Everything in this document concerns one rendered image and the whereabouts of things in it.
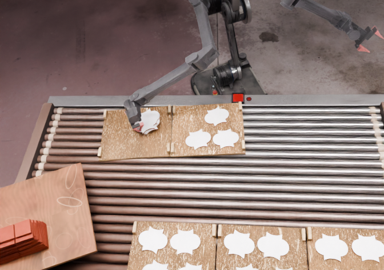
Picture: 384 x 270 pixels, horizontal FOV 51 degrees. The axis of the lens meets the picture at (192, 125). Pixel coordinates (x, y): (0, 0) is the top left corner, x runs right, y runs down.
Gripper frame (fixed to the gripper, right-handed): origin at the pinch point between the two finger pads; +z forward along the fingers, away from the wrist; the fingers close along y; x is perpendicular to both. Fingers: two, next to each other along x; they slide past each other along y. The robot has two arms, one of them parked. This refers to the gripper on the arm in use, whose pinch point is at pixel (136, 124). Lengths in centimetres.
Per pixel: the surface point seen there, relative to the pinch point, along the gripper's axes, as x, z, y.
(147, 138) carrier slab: 2.6, 5.6, 8.3
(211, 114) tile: 41.8, 4.4, 11.8
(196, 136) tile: 27.5, 4.6, 21.2
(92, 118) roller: -21.7, 8.0, -24.4
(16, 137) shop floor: -93, 100, -118
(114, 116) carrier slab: -9.2, 5.7, -16.4
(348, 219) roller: 71, 7, 99
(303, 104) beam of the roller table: 93, 7, 31
